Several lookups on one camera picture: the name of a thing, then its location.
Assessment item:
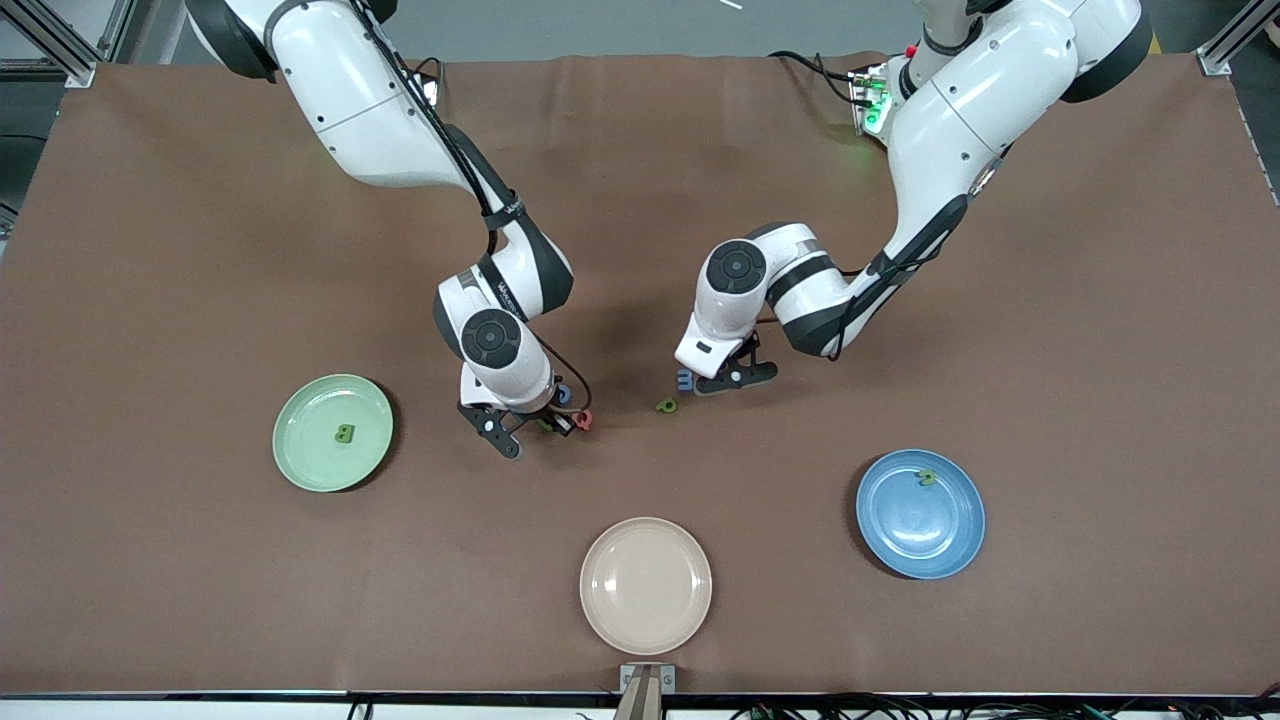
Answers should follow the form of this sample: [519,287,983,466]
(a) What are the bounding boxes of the metal camera pole bracket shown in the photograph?
[618,662,677,720]

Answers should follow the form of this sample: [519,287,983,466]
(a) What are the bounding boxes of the beige round plate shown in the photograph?
[580,517,713,656]

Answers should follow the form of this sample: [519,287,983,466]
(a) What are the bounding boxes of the blue round plate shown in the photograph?
[856,449,987,580]

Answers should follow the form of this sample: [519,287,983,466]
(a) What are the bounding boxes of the brown table mat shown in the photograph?
[0,52,1280,696]

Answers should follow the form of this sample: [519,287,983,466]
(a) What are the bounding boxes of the white table edge rail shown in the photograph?
[0,690,1280,720]

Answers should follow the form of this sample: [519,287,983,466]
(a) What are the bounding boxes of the light green round plate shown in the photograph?
[272,374,395,493]

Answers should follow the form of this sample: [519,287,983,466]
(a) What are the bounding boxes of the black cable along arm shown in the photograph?
[760,140,1011,361]
[345,0,593,416]

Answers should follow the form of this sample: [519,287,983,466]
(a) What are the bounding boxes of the black cable at arm base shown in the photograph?
[768,48,863,106]

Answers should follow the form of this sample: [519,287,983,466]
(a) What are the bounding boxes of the aluminium frame profile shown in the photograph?
[1195,0,1280,76]
[0,0,136,89]

